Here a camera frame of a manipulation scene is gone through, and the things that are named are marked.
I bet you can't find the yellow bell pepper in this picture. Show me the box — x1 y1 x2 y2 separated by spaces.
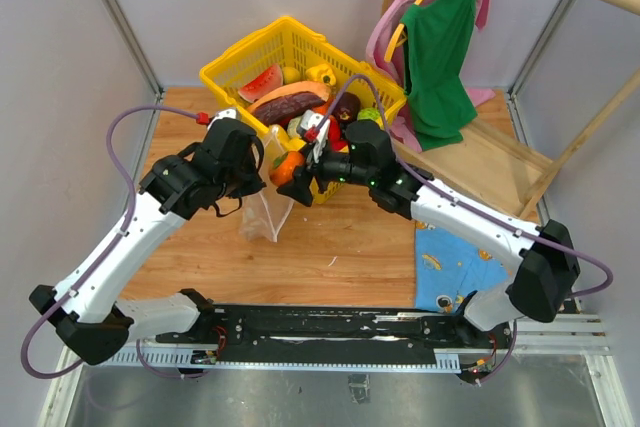
305 63 337 87

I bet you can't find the watermelon slice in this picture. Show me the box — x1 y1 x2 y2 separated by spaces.
238 64 284 103

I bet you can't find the green shirt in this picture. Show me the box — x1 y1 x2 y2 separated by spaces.
400 0 476 151

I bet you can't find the wooden clothes rack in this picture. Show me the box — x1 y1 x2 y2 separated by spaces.
375 0 640 218

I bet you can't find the dark purple mangosteen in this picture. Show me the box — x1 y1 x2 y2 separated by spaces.
332 92 361 124

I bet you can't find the pale green cabbage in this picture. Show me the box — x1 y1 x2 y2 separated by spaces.
286 116 302 138

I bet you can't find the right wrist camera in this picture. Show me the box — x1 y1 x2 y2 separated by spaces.
296 110 330 162

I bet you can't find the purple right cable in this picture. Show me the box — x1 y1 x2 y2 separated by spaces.
309 73 614 388

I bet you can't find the green custard apple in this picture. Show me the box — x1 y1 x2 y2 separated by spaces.
357 107 381 122

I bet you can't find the orange persimmon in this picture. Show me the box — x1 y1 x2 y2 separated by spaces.
268 151 306 187

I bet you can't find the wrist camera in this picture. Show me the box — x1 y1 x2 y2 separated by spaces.
195 108 240 129
296 110 330 162

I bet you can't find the clear polka dot zip bag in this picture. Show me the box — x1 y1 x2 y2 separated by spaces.
239 125 293 243

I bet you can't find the pink garment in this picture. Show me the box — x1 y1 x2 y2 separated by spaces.
365 0 495 152

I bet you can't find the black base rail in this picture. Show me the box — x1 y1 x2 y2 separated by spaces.
154 303 506 367

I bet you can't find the yellow plastic basket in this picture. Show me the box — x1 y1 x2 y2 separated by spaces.
200 17 406 210

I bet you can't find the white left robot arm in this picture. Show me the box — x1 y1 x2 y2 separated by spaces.
29 109 265 365

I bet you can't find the papaya half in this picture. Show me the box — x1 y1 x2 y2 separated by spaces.
247 81 331 114

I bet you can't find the blue cartoon cloth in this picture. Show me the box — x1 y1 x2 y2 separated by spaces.
414 221 513 313

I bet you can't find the yellow lemon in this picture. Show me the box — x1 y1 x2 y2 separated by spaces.
281 66 302 85

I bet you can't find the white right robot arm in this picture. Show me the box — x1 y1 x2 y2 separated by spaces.
269 120 580 347

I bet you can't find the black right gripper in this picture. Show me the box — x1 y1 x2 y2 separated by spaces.
277 135 374 207

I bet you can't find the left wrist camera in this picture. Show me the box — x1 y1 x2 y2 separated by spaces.
195 108 240 129

